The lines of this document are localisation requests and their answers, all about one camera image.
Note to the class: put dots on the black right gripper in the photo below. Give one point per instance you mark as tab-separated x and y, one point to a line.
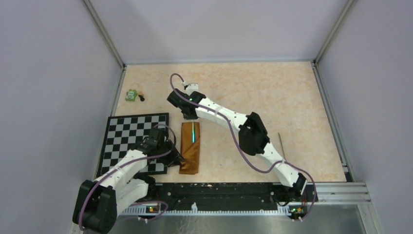
192	118

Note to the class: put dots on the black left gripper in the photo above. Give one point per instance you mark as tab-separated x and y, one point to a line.
174	158

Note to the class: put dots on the iridescent rainbow spoon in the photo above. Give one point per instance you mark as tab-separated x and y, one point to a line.
193	132

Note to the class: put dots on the brown satin napkin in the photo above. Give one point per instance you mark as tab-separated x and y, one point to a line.
190	151

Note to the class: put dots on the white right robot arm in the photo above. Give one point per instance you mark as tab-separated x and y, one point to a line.
249	131

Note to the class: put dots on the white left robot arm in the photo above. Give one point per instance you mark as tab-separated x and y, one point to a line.
100	201

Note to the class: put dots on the black white chessboard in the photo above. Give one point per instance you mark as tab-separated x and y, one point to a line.
122	132

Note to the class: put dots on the small wooden black-tipped piece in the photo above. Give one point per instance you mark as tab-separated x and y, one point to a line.
141	96

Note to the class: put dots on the green toy block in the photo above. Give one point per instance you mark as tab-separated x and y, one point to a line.
131	95

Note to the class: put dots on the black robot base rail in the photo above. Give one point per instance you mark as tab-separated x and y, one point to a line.
228	197

